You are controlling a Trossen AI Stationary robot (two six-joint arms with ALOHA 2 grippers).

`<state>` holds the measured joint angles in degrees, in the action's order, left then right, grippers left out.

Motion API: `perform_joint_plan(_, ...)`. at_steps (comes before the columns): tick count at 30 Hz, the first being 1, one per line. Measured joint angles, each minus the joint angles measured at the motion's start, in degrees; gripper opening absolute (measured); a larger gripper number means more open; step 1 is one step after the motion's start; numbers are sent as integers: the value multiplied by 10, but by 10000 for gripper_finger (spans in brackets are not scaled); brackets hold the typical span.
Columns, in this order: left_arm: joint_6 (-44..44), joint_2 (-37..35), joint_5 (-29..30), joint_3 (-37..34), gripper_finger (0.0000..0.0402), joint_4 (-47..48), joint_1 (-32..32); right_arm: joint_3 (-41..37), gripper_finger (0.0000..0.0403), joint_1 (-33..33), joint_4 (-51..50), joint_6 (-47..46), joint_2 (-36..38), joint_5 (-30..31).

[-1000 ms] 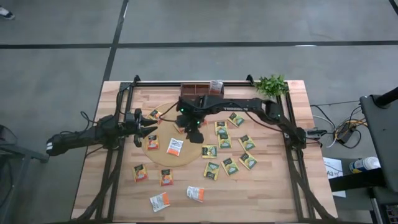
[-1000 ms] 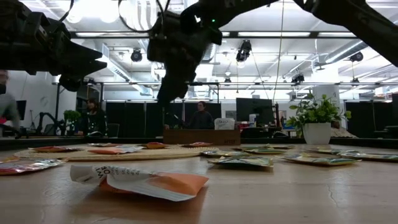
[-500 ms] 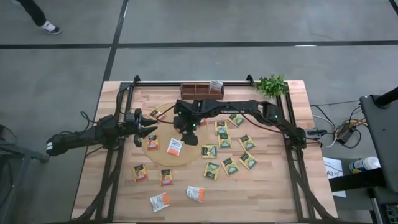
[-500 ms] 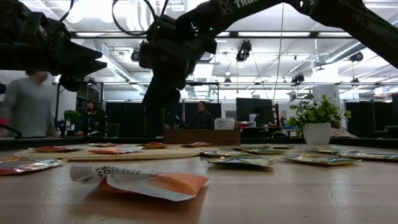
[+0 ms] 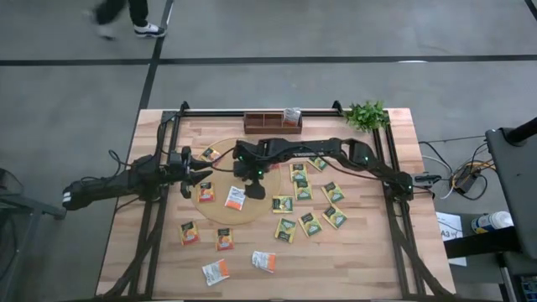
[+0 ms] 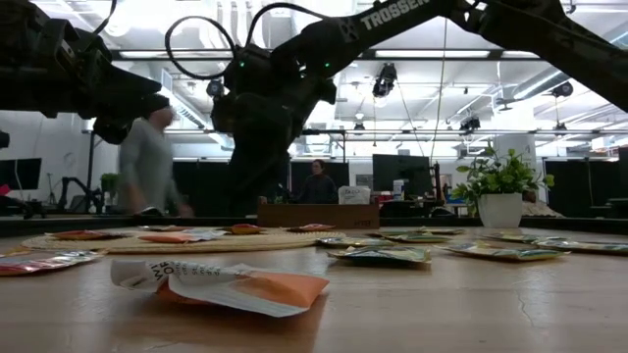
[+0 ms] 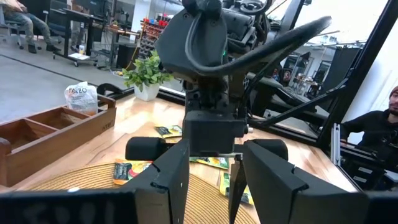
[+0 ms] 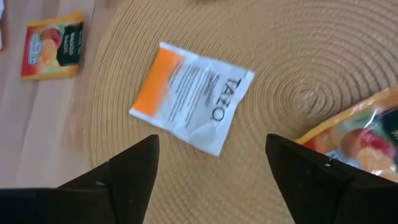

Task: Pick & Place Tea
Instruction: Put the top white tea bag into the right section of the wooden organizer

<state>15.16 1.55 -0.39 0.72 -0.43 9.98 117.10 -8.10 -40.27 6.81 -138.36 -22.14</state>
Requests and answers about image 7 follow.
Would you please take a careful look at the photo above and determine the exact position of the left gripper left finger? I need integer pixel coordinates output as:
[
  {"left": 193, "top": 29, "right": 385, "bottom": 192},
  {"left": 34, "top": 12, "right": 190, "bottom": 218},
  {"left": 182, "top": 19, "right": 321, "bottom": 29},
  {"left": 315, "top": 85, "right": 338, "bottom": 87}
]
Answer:
[{"left": 123, "top": 139, "right": 192, "bottom": 224}]

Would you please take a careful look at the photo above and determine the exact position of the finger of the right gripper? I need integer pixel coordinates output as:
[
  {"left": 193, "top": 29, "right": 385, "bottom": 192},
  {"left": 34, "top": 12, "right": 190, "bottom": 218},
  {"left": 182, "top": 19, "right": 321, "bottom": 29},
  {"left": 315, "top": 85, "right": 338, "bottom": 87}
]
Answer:
[{"left": 228, "top": 155, "right": 248, "bottom": 224}]

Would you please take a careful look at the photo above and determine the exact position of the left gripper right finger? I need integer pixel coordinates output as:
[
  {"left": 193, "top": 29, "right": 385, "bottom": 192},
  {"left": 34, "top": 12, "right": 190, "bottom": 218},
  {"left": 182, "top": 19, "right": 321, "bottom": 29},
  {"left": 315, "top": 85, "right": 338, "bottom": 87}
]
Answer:
[{"left": 241, "top": 140, "right": 369, "bottom": 224}]

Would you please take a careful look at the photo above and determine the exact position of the green tea packet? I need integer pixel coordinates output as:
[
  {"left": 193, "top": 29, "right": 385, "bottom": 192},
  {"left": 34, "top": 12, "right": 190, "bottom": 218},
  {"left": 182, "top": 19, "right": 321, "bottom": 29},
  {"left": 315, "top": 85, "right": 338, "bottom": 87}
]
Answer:
[
  {"left": 154, "top": 124, "right": 183, "bottom": 139},
  {"left": 219, "top": 172, "right": 254, "bottom": 206},
  {"left": 189, "top": 156, "right": 230, "bottom": 170}
]

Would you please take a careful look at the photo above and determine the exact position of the wooden compartment box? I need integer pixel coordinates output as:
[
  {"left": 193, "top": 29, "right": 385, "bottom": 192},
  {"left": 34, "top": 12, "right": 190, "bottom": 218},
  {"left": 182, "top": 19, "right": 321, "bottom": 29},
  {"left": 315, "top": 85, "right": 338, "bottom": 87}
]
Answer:
[{"left": 0, "top": 95, "right": 118, "bottom": 187}]

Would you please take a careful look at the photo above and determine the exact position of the white Tazo tea packet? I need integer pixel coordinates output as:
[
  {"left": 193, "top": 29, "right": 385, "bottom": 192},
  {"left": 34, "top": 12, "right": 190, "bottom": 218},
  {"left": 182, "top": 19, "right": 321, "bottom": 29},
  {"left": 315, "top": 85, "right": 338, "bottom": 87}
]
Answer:
[{"left": 64, "top": 81, "right": 100, "bottom": 116}]

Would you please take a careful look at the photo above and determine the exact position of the orange tea packet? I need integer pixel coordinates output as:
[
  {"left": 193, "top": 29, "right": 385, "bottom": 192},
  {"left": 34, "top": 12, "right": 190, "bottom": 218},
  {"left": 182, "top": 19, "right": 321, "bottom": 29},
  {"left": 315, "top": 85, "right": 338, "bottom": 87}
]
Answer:
[{"left": 113, "top": 158, "right": 154, "bottom": 186}]

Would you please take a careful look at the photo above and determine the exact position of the round woven placemat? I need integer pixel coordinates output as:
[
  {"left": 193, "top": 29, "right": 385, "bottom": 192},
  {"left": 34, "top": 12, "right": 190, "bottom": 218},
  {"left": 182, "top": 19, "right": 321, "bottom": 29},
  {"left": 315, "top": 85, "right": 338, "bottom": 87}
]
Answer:
[{"left": 26, "top": 161, "right": 261, "bottom": 224}]

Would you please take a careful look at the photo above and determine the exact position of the green plant white pot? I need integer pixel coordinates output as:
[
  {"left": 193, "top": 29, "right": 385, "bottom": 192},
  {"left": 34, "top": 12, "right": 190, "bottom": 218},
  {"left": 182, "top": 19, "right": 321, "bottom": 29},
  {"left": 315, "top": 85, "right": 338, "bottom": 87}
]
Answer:
[{"left": 121, "top": 49, "right": 175, "bottom": 102}]

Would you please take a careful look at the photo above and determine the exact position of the black control box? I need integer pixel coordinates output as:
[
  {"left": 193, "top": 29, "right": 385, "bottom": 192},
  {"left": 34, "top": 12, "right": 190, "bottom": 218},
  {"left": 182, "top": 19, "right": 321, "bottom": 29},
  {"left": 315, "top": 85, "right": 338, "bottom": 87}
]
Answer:
[{"left": 341, "top": 152, "right": 398, "bottom": 190}]

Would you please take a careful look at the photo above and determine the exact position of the parts bin shelf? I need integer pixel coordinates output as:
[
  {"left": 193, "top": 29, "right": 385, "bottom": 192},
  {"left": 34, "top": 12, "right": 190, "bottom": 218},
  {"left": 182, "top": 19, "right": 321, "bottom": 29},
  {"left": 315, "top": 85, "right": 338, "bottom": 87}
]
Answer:
[{"left": 138, "top": 14, "right": 175, "bottom": 60}]

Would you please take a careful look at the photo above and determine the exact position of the black cabinet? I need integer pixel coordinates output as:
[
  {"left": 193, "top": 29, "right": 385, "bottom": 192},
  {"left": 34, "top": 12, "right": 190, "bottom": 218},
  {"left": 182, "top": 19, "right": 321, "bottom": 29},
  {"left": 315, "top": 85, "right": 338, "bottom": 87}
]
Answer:
[{"left": 116, "top": 43, "right": 139, "bottom": 69}]

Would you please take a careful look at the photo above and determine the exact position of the person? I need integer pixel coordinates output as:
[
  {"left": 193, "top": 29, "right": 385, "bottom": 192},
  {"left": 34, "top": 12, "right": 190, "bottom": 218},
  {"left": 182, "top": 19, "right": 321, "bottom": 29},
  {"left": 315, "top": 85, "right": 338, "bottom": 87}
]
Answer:
[
  {"left": 340, "top": 86, "right": 398, "bottom": 175},
  {"left": 0, "top": 0, "right": 62, "bottom": 54}
]

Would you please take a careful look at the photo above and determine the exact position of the black rolling desk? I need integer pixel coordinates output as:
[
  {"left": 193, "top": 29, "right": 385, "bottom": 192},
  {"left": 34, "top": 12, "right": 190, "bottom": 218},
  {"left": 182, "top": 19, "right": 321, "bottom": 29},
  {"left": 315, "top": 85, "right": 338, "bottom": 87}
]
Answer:
[{"left": 51, "top": 7, "right": 106, "bottom": 68}]

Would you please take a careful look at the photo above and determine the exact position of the silver aluminium extrusion post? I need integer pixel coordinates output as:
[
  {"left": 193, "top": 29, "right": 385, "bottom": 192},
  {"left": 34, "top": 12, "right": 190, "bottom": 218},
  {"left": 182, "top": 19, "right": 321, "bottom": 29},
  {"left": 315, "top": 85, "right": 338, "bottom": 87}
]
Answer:
[{"left": 331, "top": 123, "right": 341, "bottom": 166}]

